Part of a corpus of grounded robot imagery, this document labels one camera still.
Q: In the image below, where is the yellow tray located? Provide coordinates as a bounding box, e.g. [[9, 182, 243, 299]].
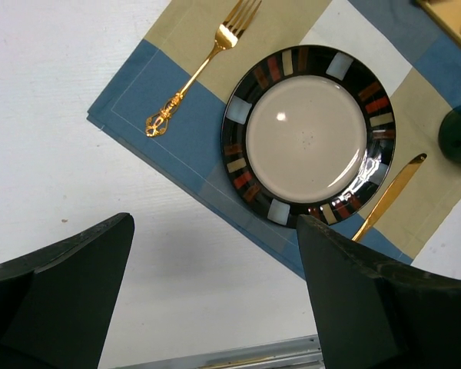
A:
[[416, 0, 461, 47]]

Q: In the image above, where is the black rimmed beige plate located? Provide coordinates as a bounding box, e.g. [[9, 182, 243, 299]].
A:
[[221, 45, 396, 228]]

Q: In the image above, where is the aluminium table frame rail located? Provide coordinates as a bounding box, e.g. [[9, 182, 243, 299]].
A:
[[131, 335, 326, 369]]

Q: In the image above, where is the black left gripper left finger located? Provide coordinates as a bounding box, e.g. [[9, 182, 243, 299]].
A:
[[0, 213, 134, 368]]

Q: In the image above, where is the blue beige checked placemat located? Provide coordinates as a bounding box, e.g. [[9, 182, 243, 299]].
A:
[[88, 1, 461, 274]]

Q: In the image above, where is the dark green mug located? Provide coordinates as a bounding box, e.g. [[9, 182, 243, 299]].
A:
[[438, 105, 461, 165]]

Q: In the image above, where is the gold fork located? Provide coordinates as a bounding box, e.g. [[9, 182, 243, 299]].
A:
[[145, 0, 262, 138]]

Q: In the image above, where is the gold knife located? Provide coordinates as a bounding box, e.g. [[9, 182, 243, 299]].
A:
[[352, 153, 427, 242]]

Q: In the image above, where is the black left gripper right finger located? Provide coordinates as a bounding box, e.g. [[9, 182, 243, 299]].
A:
[[297, 216, 461, 368]]

